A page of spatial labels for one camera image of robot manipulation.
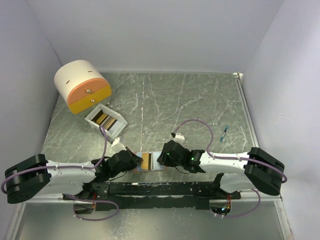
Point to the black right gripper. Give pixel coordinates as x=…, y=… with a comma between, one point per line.
x=163, y=159

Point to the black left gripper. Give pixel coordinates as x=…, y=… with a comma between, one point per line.
x=135, y=160

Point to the pink blue card holder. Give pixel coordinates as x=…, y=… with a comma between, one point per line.
x=157, y=167

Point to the gold black-stripe credit card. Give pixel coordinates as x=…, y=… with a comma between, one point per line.
x=147, y=161

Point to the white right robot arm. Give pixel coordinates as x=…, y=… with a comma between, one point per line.
x=255, y=169

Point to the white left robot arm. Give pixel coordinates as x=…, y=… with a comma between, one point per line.
x=37, y=175

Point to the white card tray box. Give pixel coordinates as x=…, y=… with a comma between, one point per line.
x=116, y=129

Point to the yellow credit card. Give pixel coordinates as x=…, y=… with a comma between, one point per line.
x=104, y=120

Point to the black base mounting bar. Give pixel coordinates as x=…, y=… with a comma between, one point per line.
x=148, y=195

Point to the blue pen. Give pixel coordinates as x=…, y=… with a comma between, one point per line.
x=224, y=133

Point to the cream drawer cabinet orange fronts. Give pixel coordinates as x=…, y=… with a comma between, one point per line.
x=81, y=86

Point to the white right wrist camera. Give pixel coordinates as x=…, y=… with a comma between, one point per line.
x=178, y=138

